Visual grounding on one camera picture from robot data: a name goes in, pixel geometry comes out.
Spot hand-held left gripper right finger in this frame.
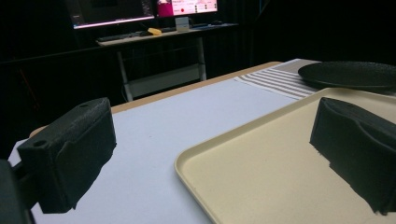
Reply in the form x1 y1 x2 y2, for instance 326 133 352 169
309 96 396 217

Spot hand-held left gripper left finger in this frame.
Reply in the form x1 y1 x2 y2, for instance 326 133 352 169
16 97 118 215

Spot black round plate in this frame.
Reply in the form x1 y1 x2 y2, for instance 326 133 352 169
297 61 396 92

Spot beige plastic tray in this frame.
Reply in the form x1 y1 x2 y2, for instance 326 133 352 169
174 87 396 224

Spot striped grey white cloth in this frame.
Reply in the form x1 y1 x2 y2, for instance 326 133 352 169
233 58 321 101

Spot white-legged desk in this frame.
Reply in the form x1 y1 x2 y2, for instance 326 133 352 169
95 22 240 103

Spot dark computer monitor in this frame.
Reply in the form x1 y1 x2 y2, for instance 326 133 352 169
64 0 156 30

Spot small white box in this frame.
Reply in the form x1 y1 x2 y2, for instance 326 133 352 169
175 16 191 33

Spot pink-lit computer monitor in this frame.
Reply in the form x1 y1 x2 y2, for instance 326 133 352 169
156 0 219 18

